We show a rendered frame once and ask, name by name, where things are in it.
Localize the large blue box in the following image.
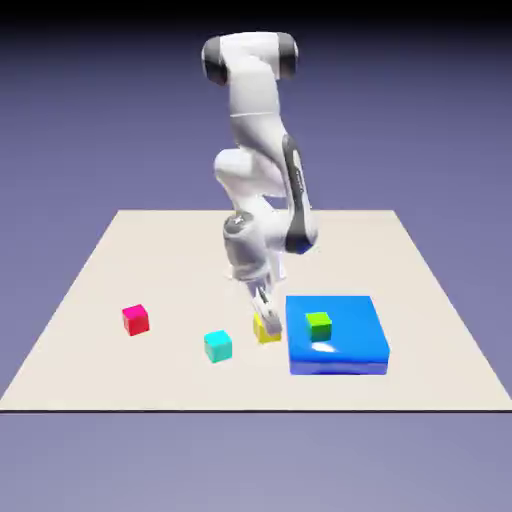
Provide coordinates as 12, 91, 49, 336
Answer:
285, 295, 391, 377

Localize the small yellow cube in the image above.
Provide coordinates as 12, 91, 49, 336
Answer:
252, 312, 283, 345

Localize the small cyan cube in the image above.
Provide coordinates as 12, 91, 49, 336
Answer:
203, 329, 234, 364

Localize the small green cube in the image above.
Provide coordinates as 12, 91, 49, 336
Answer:
305, 311, 333, 343

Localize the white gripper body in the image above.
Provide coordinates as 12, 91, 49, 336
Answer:
244, 279, 277, 321

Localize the small red cube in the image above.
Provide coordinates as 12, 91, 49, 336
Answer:
121, 303, 151, 337

